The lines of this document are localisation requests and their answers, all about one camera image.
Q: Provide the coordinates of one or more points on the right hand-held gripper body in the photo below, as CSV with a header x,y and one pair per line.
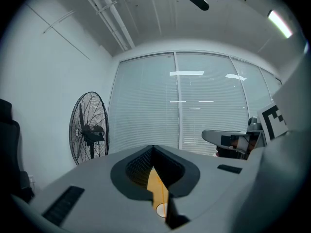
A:
x,y
273,122

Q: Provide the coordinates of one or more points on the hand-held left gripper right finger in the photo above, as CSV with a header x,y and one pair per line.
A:
x,y
211,190

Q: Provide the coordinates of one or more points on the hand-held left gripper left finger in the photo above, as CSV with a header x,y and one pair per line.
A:
x,y
92,193

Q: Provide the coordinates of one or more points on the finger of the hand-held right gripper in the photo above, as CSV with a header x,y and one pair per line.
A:
x,y
213,136

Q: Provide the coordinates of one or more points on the person's right forearm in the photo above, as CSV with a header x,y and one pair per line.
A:
x,y
291,178

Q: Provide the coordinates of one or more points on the black standing fan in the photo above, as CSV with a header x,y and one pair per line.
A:
x,y
92,139

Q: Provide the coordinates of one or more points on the white window blinds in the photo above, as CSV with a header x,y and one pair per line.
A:
x,y
145,101

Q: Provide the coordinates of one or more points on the black high-back office chair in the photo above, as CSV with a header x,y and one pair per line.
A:
x,y
9,149

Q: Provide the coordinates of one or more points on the ceiling tube light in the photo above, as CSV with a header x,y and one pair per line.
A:
x,y
279,23

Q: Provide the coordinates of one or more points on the white ceiling pipes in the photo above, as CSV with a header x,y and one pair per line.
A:
x,y
108,16

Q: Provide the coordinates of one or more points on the white wall socket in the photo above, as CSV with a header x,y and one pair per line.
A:
x,y
31,180

